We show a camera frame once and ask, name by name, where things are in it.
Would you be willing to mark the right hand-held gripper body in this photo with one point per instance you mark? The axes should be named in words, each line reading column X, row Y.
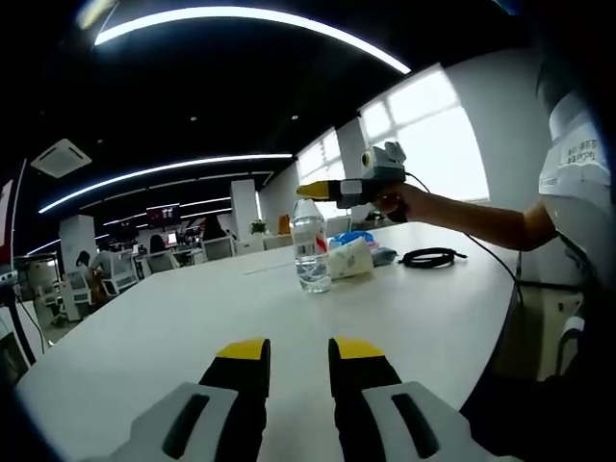
column 380, row 168

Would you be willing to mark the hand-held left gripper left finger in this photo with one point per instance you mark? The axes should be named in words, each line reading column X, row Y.
column 231, row 414

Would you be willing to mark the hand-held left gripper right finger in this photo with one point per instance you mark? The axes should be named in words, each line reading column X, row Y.
column 361, row 414

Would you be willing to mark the blue sponge pack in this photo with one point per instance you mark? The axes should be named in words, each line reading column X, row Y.
column 353, row 237

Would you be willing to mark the clear plastic water bottle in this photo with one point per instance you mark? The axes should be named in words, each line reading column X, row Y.
column 312, row 250

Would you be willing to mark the person's right hand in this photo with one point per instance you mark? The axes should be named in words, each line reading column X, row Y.
column 409, row 202

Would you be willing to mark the smaller bright window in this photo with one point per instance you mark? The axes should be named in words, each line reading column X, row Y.
column 320, row 161

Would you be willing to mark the green potted plant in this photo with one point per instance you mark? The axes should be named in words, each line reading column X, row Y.
column 259, row 227

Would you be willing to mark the hanging television screen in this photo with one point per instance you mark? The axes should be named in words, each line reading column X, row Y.
column 163, row 215

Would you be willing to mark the straight ceiling light strip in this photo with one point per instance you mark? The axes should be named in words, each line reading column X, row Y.
column 159, row 169

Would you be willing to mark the person's dark trousers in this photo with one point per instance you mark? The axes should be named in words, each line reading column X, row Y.
column 539, row 418

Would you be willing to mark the row of white office chairs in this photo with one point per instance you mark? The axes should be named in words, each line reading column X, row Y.
column 120, row 269

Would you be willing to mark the long curved ceiling light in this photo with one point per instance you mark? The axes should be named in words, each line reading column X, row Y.
column 250, row 13

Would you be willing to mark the person's white shirt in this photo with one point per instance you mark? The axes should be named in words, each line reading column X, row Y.
column 577, row 183

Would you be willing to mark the ceiling air conditioner unit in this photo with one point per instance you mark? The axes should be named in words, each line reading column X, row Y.
column 60, row 158

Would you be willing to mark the red monitor screen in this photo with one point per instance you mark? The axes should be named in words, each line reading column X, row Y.
column 6, row 216

